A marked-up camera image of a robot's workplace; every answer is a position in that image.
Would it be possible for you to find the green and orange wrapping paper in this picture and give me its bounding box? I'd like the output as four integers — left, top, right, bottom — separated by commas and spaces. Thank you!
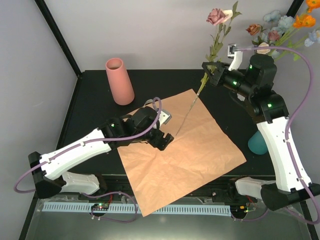
118, 89, 246, 216

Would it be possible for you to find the pink artificial flower bunch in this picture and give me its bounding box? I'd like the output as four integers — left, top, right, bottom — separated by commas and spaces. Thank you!
246, 24, 282, 47

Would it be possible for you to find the orange artificial flower bunch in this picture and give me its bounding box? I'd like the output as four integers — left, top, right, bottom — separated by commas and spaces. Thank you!
276, 0, 320, 50

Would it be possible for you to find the cream printed ribbon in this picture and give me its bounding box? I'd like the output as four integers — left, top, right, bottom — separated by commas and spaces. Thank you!
143, 99, 155, 107

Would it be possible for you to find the blue artificial flower bunch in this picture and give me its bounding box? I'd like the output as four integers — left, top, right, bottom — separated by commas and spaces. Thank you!
263, 10, 294, 46

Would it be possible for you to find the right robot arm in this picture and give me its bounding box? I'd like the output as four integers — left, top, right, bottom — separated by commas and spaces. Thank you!
202, 54, 320, 211

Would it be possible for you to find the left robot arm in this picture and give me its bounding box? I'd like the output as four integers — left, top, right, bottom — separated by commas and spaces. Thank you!
28, 106, 174, 200

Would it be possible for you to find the pink ceramic vase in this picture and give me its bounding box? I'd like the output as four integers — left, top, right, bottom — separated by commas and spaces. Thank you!
105, 58, 135, 106

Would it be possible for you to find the teal cylindrical vase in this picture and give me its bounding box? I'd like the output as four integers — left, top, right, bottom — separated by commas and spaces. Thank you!
247, 130, 268, 155

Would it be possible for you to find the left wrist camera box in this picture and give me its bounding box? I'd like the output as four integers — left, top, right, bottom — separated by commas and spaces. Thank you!
158, 109, 172, 126

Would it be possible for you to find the white slotted cable duct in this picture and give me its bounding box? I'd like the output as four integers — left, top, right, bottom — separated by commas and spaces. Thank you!
42, 202, 232, 217

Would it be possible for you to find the right black frame post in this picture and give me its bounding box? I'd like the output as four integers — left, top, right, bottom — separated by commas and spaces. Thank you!
286, 0, 304, 17

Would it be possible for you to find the black frame post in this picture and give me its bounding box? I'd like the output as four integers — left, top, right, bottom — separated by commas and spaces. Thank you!
286, 0, 304, 17
34, 0, 82, 77

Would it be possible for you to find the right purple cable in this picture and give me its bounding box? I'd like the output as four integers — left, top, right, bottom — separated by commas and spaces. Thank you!
230, 45, 320, 226

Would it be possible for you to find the left black frame post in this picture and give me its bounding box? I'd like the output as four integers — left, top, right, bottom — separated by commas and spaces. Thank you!
34, 0, 82, 77

